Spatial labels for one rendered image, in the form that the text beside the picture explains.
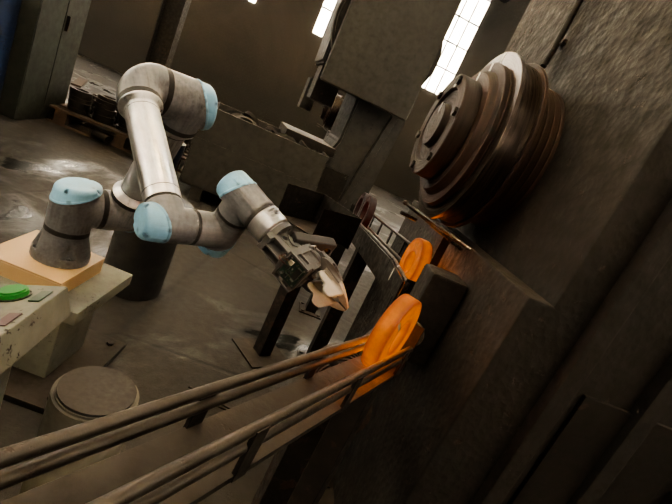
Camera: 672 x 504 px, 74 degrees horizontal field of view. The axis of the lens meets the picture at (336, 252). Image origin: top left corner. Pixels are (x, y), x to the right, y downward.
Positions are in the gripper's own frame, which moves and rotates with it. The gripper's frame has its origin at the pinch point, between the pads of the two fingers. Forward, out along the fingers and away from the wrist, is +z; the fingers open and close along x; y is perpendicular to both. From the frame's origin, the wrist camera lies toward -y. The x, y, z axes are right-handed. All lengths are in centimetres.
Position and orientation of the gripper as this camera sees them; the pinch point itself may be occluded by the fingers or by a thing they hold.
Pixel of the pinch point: (344, 303)
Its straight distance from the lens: 90.3
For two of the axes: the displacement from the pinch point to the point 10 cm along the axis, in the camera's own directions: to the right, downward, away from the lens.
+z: 6.6, 7.4, -1.6
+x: 5.9, -6.3, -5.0
